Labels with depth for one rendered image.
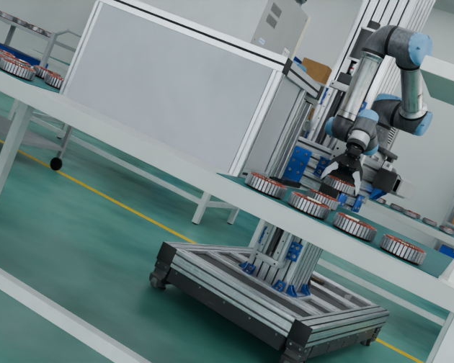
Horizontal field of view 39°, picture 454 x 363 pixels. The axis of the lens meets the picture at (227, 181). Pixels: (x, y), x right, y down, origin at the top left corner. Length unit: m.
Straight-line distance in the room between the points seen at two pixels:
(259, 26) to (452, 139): 7.13
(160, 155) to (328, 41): 7.81
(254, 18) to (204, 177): 0.54
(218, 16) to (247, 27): 0.10
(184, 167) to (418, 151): 7.40
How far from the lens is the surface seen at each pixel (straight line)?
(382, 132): 2.92
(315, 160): 2.96
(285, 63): 1.87
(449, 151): 8.94
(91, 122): 1.85
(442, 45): 9.20
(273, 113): 1.96
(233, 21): 1.98
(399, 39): 2.58
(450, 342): 1.59
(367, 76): 2.62
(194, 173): 1.68
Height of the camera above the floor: 0.90
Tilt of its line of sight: 5 degrees down
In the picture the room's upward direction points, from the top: 23 degrees clockwise
